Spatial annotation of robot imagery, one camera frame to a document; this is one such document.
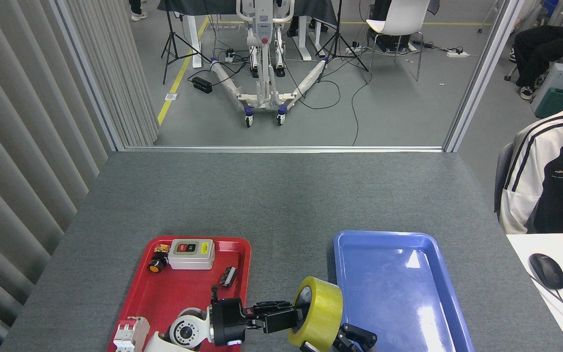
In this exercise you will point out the white power strip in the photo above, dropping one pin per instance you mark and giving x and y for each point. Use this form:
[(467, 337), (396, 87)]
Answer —
[(457, 54)]

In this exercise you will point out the white desk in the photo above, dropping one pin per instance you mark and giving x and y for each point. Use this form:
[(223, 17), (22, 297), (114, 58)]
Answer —
[(526, 249)]

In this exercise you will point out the grey vertical blinds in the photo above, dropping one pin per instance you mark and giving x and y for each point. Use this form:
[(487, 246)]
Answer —
[(17, 146)]

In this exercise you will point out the black power adapter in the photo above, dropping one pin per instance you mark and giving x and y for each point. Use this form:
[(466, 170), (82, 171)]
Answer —
[(202, 84)]

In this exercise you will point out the seated person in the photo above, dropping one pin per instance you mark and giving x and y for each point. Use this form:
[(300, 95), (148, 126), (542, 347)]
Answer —
[(540, 44)]

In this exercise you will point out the silver rail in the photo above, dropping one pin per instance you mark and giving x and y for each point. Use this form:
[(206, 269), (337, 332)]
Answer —
[(281, 148)]

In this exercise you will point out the grey and green case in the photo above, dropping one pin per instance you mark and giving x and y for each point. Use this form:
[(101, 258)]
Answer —
[(562, 90)]

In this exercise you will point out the person in white jacket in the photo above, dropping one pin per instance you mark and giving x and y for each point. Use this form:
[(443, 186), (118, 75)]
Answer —
[(530, 186)]

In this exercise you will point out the orange and black push button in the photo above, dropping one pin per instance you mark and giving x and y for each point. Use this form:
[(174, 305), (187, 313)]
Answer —
[(157, 261)]

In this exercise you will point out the white and red circuit breaker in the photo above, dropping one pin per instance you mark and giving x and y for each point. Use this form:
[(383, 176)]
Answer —
[(130, 335)]

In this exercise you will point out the red plastic tray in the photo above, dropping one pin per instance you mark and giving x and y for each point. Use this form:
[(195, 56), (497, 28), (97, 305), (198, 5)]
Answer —
[(174, 293)]

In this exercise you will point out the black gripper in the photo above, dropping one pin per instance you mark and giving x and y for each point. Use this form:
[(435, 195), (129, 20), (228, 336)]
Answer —
[(227, 320)]

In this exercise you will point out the silver post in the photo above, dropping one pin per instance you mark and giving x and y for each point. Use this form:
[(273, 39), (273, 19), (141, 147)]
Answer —
[(482, 73), (88, 73)]

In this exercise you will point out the black tripod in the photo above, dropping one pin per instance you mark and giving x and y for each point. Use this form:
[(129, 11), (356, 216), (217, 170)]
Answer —
[(170, 44), (337, 39)]

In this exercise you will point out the blue plastic tray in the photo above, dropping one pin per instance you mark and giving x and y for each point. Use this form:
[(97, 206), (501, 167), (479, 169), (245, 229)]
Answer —
[(384, 283)]

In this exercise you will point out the grey two-button switch box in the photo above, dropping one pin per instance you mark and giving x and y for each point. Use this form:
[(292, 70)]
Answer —
[(191, 259)]

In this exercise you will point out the small black rocker switch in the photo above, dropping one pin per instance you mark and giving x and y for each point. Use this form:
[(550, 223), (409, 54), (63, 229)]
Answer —
[(228, 276)]

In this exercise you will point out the white stand on wheels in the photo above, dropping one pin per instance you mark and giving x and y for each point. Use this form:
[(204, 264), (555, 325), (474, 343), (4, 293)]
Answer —
[(264, 93)]

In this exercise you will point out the yellow tape roll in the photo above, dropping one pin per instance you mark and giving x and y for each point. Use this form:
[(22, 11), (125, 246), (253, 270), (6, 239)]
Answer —
[(323, 313)]

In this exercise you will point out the white chair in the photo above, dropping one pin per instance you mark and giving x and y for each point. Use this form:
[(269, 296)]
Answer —
[(399, 19)]

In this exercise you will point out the black computer mouse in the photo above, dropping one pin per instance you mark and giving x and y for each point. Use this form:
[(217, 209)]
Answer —
[(547, 271)]

